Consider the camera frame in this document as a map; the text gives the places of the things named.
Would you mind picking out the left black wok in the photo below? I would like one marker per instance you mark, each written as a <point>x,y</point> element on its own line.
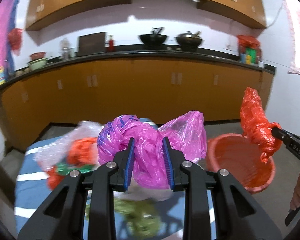
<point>155,39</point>

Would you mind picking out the magenta plastic bag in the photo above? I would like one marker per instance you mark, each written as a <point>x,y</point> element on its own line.
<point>186,133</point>

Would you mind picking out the pink blue hanging cloth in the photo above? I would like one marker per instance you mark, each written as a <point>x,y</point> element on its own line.
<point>8,9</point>

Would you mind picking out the red bag hanging on wall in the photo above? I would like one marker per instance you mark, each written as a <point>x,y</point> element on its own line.
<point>15,40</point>

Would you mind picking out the red bottle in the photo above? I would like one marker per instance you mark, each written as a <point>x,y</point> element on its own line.
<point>111,45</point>

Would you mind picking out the green box on counter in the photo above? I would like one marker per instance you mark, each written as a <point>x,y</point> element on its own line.
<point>250,55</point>

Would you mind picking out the clear bubble wrap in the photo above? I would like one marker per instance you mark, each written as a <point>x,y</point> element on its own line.
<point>50,154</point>

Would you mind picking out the red bag on counter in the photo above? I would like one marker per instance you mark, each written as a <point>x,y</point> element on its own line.
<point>246,41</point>

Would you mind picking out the white mug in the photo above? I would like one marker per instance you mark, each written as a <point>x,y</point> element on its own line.
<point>261,64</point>

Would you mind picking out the blue white striped tablecloth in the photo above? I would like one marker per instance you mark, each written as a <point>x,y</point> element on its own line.
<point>31,188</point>

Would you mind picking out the lower wooden cabinets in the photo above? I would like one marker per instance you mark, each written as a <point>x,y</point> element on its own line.
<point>158,89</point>

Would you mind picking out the dark cutting board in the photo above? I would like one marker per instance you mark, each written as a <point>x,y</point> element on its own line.
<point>91,44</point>

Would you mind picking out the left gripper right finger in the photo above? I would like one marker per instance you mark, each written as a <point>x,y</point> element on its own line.
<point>217,206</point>

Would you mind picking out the right black wok with lid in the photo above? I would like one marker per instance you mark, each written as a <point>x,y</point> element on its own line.
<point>189,41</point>

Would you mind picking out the red-brown basin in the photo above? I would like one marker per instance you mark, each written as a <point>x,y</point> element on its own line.
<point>37,55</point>

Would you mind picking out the red plastic trash basket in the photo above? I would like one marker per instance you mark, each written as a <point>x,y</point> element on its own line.
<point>241,158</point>

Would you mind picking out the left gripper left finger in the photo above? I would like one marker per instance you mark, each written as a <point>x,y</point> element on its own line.
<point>61,215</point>

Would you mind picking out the black countertop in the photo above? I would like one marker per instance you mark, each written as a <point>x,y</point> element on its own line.
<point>138,51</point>

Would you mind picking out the small red plastic bag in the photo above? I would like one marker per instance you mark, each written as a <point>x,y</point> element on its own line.
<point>82,151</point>

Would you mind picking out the olive green plastic bag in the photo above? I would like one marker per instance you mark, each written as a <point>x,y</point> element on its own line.
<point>137,219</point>

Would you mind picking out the clear jar with bag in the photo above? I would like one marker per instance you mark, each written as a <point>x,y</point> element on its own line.
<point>65,48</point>

